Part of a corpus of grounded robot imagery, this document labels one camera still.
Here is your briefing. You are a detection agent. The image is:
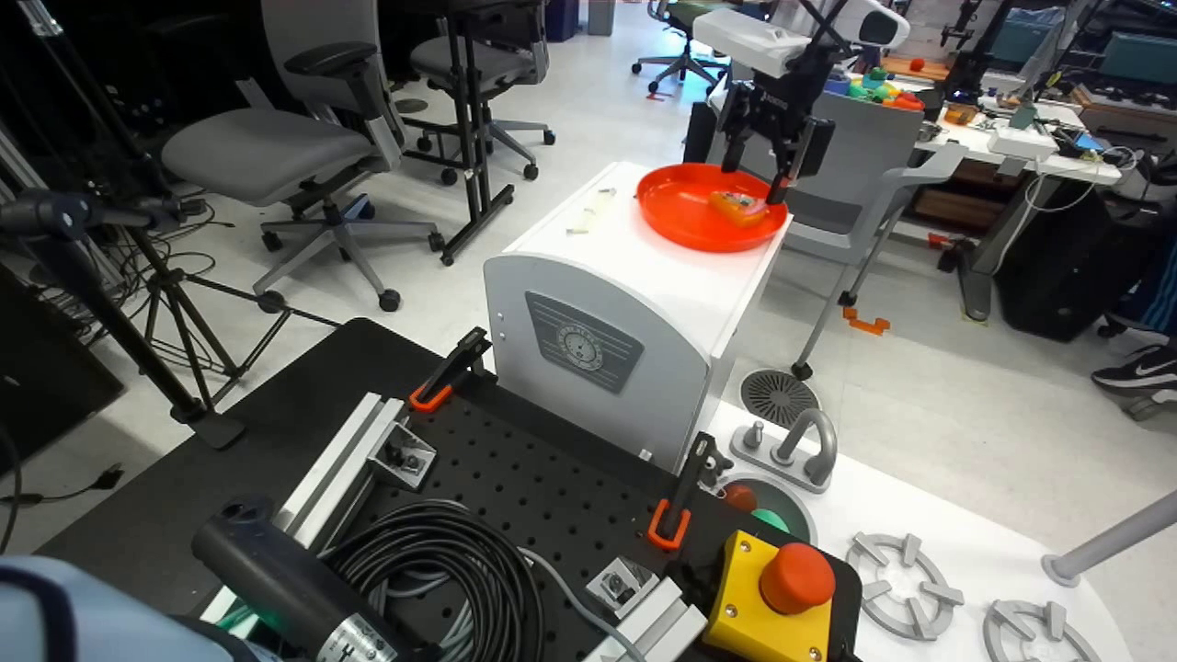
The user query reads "grey plastic chair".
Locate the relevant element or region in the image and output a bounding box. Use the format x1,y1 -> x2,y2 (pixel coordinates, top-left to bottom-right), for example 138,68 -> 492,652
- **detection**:
701,87 -> 971,381

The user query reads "grey toy burner near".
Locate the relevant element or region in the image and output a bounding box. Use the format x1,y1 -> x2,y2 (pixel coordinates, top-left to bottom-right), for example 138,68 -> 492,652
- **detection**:
847,532 -> 962,644

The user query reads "grey metal pole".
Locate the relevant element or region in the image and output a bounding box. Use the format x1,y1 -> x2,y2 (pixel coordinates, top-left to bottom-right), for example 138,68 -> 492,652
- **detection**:
1039,488 -> 1177,589

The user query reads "grey toy faucet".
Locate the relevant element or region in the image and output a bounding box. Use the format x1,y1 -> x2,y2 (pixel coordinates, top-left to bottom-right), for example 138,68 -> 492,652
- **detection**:
733,407 -> 837,491

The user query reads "grey toy burner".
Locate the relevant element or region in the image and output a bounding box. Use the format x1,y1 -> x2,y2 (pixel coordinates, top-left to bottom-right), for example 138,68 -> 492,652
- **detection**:
847,532 -> 962,644
983,599 -> 1102,662

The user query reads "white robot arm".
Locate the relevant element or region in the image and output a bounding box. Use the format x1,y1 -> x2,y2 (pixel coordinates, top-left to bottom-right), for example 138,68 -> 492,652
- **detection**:
701,0 -> 911,174

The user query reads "black tripod stand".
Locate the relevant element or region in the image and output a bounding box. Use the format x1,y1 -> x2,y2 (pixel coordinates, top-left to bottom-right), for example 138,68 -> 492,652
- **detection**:
0,0 -> 343,425

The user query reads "orange plastic plate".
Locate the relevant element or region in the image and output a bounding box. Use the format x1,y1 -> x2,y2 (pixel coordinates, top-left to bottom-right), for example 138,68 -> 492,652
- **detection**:
637,163 -> 786,255

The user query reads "grey office chair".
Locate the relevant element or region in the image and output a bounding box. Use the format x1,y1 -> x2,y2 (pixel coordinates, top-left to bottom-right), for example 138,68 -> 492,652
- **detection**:
163,0 -> 443,311

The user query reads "grey toy burner far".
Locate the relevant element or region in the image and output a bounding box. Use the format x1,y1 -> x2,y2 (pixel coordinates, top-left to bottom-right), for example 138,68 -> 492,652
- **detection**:
983,599 -> 1102,662

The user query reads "white toy stove top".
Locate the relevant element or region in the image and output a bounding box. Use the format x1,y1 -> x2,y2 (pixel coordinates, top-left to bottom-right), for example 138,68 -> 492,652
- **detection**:
706,403 -> 1132,662

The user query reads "coiled black cable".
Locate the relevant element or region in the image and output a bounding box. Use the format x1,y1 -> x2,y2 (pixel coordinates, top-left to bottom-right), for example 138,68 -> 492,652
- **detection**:
325,501 -> 545,662

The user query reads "black perforated breadboard table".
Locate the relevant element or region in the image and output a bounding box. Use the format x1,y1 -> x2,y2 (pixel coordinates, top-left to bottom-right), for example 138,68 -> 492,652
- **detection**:
41,317 -> 865,662

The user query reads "black orange clamp right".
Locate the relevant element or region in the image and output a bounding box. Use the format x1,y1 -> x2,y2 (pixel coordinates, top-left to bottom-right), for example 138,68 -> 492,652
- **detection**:
647,431 -> 733,554

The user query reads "black orange clamp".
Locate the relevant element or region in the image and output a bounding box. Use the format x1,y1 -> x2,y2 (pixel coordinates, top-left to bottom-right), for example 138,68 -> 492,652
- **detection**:
409,328 -> 490,415
647,431 -> 733,554

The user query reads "white desk table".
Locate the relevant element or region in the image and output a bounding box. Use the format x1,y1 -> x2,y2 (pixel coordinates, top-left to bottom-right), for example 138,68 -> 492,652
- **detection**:
911,98 -> 1125,324

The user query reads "toy pizza slice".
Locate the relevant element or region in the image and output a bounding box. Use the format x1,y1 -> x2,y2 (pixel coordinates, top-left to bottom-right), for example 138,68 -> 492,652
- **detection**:
708,192 -> 770,225

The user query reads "black orange clamp left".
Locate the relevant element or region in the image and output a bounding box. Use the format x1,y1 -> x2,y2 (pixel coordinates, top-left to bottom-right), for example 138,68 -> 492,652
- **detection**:
409,328 -> 490,415

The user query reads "aluminium extrusion rail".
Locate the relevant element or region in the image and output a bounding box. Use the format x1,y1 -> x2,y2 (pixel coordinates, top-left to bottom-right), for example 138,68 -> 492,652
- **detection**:
203,392 -> 399,630

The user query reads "yellow red emergency stop button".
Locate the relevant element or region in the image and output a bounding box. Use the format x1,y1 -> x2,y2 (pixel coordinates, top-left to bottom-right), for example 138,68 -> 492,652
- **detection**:
701,528 -> 836,662

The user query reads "white cabinet box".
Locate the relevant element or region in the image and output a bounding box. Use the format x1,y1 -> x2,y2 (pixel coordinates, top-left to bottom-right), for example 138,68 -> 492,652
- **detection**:
483,163 -> 786,475

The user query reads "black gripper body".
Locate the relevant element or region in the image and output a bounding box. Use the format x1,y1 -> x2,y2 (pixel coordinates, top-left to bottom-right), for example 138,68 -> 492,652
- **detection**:
724,50 -> 830,155

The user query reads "black camera mount cylinder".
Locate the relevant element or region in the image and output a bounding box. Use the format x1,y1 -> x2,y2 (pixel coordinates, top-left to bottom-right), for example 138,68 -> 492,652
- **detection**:
192,518 -> 404,662

